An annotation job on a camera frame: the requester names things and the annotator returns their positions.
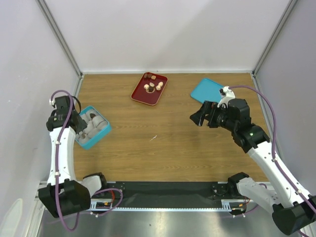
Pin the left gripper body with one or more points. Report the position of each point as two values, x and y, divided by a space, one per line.
82 125

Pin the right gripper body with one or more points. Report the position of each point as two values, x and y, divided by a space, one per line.
222 120

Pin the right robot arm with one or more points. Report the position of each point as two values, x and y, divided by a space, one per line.
291 205

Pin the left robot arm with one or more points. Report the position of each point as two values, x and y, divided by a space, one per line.
63 194

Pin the white paper cup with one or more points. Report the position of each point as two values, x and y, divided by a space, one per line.
93 133
97 120
90 125
83 140
91 111
85 118

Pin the blue tin box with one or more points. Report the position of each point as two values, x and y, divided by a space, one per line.
104 127

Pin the blue tin lid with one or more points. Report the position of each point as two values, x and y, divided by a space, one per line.
207 90

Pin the red tray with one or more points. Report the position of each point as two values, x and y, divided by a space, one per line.
144 96

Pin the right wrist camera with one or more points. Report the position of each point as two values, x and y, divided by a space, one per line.
226 96

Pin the grey cable duct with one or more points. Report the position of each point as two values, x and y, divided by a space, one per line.
99 206

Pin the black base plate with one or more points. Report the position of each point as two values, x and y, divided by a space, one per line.
173 192

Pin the left aluminium frame post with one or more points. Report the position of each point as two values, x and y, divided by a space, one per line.
58 34

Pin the aluminium frame post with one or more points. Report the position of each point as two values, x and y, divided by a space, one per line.
282 21
58 34

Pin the right aluminium frame post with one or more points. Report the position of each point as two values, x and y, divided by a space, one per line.
282 21

